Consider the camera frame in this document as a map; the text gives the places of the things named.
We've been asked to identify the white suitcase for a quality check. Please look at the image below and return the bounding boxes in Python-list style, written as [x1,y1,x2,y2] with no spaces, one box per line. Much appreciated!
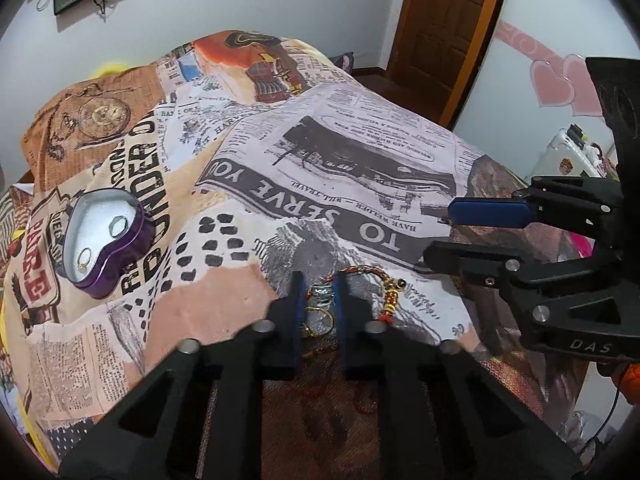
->
[530,124,621,182]

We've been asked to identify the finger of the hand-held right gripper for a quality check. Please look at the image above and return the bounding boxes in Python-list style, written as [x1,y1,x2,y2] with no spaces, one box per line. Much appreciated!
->
[424,240,632,333]
[447,175,626,251]

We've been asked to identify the dark bag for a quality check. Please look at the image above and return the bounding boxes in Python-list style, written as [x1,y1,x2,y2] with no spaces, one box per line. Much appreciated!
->
[329,51,356,74]

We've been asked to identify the silver plastic bag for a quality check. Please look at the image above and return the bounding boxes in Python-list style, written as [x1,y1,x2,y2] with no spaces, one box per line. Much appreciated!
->
[556,410,619,462]

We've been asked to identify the black hanging cable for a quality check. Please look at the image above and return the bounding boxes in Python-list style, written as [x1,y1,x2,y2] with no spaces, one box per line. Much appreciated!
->
[91,0,120,22]

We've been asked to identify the newspaper print blanket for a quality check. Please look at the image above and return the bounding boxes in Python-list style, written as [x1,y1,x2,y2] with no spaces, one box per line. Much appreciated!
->
[0,30,601,480]

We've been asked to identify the yellow plush toy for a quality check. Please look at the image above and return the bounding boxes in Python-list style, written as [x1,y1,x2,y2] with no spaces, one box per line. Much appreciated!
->
[94,61,137,77]

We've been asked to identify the red string gold bead bracelet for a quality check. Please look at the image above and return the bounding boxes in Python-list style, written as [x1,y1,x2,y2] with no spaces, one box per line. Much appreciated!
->
[320,266,408,333]

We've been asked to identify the thin black cable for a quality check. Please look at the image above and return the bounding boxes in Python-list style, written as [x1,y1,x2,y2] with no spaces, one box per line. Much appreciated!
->
[581,385,625,457]

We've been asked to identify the purple heart-shaped tin box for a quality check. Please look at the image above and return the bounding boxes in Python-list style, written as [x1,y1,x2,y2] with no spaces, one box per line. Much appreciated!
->
[62,189,151,300]

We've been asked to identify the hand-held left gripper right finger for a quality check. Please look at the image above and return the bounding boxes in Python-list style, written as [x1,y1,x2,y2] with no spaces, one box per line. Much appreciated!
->
[332,271,586,480]

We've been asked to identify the brown wooden door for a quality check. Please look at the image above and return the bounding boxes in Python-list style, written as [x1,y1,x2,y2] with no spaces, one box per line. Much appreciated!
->
[386,0,512,128]

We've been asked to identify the orange object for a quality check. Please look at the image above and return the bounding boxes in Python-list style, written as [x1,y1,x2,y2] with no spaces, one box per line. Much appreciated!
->
[596,360,640,405]

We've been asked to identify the large gold ring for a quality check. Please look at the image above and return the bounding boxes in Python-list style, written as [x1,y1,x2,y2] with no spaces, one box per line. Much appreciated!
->
[304,305,337,339]

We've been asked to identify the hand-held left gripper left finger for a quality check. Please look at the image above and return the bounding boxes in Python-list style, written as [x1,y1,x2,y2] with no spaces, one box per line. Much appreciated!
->
[59,271,306,480]

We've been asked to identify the pink heart wall stickers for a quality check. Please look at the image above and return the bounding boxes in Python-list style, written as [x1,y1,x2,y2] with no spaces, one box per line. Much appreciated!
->
[500,21,610,119]

